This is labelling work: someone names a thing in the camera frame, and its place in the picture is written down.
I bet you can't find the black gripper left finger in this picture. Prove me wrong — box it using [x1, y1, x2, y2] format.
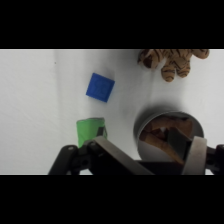
[48, 135, 155, 176]

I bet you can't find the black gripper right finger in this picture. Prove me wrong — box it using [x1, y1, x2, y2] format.
[180, 135, 224, 176]

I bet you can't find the green triangle block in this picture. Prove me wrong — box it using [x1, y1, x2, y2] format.
[76, 117, 109, 149]

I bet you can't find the round metal bowl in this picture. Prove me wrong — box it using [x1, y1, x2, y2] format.
[133, 110, 205, 164]

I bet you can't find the brown plush toy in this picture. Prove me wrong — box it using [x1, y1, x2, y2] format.
[139, 116, 194, 165]

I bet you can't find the blue square block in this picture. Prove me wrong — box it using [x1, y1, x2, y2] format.
[85, 72, 116, 104]

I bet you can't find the striped tiger plush toy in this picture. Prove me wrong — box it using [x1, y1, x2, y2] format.
[137, 49, 211, 83]

